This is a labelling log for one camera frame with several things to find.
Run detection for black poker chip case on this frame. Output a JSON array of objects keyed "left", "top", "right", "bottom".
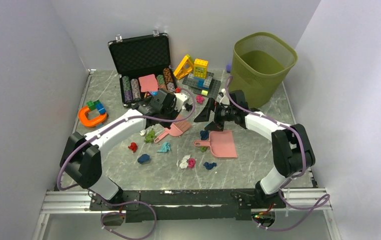
[{"left": 107, "top": 30, "right": 178, "bottom": 108}]

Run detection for red paper scrap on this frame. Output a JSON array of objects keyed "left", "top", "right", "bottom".
[{"left": 128, "top": 142, "right": 138, "bottom": 153}]

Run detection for navy paper scrap front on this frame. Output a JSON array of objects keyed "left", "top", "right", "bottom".
[{"left": 203, "top": 162, "right": 217, "bottom": 170}]

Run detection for navy paper scrap by dustpan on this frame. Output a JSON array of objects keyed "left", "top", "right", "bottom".
[{"left": 199, "top": 130, "right": 210, "bottom": 141}]

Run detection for magenta paper scrap near brush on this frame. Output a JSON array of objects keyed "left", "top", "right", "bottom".
[{"left": 195, "top": 95, "right": 205, "bottom": 105}]

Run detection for white paper scrap left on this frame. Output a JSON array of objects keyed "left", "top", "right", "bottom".
[{"left": 139, "top": 129, "right": 147, "bottom": 137}]

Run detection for white paper scrap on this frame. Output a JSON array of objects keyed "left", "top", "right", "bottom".
[
  {"left": 139, "top": 129, "right": 147, "bottom": 137},
  {"left": 176, "top": 155, "right": 191, "bottom": 169}
]

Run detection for pink plastic dustpan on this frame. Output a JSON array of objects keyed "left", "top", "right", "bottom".
[{"left": 193, "top": 130, "right": 238, "bottom": 159}]

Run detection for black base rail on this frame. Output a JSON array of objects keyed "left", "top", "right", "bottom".
[{"left": 89, "top": 188, "right": 287, "bottom": 223}]

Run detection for yellow toy brick window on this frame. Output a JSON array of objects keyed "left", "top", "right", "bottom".
[{"left": 193, "top": 58, "right": 209, "bottom": 79}]

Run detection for grey brick base plate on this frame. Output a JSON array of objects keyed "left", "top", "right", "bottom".
[{"left": 182, "top": 71, "right": 222, "bottom": 99}]

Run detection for pink hand brush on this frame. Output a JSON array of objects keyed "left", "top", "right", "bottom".
[{"left": 154, "top": 114, "right": 192, "bottom": 143}]

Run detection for purple object behind basket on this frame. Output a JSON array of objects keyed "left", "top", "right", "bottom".
[{"left": 225, "top": 62, "right": 232, "bottom": 73}]

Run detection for white paper scrap front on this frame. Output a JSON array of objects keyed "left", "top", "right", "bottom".
[{"left": 176, "top": 155, "right": 191, "bottom": 169}]

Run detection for orange yellow triangle toy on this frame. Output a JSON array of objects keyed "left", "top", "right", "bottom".
[{"left": 173, "top": 54, "right": 194, "bottom": 80}]

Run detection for green blue toy bricks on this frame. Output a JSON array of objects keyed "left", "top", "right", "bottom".
[{"left": 86, "top": 100, "right": 107, "bottom": 115}]

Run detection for green paper scrap under dustpan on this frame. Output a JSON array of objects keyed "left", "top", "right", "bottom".
[{"left": 200, "top": 146, "right": 208, "bottom": 153}]

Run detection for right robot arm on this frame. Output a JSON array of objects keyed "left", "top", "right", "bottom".
[{"left": 194, "top": 89, "right": 316, "bottom": 208}]

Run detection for blue paper scrap left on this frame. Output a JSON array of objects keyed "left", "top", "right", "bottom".
[{"left": 137, "top": 153, "right": 151, "bottom": 164}]

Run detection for aluminium frame rail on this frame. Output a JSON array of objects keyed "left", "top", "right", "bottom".
[{"left": 31, "top": 188, "right": 94, "bottom": 240}]

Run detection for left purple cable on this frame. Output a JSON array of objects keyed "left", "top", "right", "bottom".
[{"left": 56, "top": 86, "right": 196, "bottom": 240}]

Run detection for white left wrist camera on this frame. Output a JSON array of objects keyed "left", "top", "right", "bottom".
[{"left": 174, "top": 92, "right": 189, "bottom": 112}]

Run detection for olive green mesh wastebasket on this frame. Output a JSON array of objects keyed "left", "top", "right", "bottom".
[{"left": 229, "top": 32, "right": 298, "bottom": 108}]

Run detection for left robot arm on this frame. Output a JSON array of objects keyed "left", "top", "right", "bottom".
[{"left": 56, "top": 89, "right": 190, "bottom": 210}]

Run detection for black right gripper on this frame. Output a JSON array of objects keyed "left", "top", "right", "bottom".
[{"left": 194, "top": 98, "right": 237, "bottom": 132}]

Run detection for orange curved toy piece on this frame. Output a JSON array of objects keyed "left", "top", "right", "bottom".
[{"left": 77, "top": 105, "right": 109, "bottom": 129}]

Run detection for teal paper scrap centre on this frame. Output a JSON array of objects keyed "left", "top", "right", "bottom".
[{"left": 157, "top": 142, "right": 171, "bottom": 153}]

